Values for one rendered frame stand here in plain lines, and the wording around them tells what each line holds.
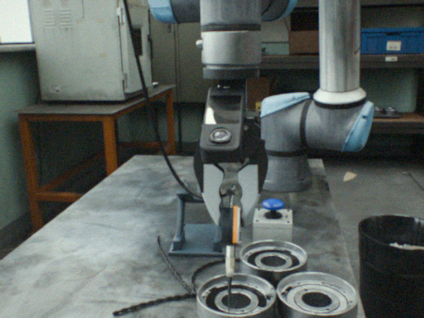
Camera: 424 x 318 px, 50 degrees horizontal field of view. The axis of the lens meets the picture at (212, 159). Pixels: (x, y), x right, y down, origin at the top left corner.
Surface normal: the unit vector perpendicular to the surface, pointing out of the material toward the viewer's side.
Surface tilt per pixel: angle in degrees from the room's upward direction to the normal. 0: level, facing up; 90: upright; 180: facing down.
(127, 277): 0
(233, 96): 31
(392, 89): 90
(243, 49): 90
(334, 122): 101
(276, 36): 90
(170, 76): 90
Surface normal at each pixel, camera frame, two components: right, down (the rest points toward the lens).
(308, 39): -0.15, 0.12
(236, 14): 0.16, 0.26
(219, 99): -0.08, -0.70
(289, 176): 0.02, -0.04
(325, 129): -0.53, 0.36
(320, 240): -0.02, -0.97
